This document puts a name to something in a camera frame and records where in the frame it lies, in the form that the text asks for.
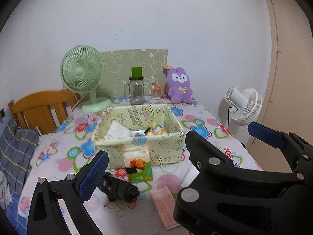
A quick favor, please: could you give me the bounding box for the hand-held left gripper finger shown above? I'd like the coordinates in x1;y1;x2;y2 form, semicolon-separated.
27;150;109;235

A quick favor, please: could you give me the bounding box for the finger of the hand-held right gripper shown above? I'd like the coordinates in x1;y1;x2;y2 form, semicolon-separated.
247;122;313;177
173;130;305;235

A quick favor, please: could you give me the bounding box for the black plastic bag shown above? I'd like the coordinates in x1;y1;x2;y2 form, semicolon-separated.
98;172;140;202

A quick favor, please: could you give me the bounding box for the white plastic wrapper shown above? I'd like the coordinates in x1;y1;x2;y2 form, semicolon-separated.
182;168;200;186

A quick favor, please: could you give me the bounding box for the green and orange tissue pack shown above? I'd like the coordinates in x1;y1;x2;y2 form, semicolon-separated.
123;149;154;183

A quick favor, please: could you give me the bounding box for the yellow printed fabric storage box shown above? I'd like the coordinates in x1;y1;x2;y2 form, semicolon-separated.
91;103;185;169

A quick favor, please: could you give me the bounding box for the yellow snack packet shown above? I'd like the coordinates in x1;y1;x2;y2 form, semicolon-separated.
146;123;167;136

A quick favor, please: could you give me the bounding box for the clear plastic pack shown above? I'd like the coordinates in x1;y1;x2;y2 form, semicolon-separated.
131;130;147;145

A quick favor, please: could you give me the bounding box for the pink packet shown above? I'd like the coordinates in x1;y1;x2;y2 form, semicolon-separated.
150;187;181;230

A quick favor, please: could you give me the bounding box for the white standing fan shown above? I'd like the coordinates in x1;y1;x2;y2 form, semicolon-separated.
225;87;263;127

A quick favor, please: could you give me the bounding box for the purple plush bunny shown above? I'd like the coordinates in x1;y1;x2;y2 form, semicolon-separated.
163;64;193;104

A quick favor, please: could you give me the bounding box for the small jar with orange lid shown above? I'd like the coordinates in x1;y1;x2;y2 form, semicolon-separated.
151;84;164;99

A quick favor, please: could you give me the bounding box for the grey plaid pillow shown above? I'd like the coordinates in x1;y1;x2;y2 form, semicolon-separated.
0;119;41;196

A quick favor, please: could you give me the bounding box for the wooden headboard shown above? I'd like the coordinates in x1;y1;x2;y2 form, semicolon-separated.
8;89;81;135

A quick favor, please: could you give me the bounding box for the beige door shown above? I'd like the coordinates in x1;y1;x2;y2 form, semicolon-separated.
246;0;313;174

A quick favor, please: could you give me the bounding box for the crumpled white cloth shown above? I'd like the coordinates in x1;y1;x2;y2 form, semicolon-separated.
0;171;11;201

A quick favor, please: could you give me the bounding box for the glass jar with green lid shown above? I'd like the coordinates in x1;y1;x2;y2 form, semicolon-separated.
125;67;145;105

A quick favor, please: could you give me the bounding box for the blue bed sheet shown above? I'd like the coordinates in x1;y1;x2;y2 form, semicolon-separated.
0;193;25;235

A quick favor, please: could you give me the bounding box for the green desk fan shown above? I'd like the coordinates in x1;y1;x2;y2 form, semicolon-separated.
60;45;112;113

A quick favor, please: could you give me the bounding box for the green printed board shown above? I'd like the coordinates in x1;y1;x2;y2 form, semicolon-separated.
100;49;169;98

